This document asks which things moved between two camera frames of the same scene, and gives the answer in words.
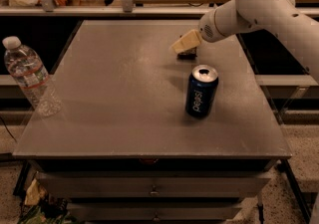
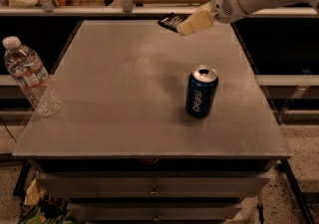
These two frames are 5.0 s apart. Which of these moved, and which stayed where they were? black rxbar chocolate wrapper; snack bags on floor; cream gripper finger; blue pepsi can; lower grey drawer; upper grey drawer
Moved: cream gripper finger; black rxbar chocolate wrapper
Stayed: lower grey drawer; upper grey drawer; blue pepsi can; snack bags on floor
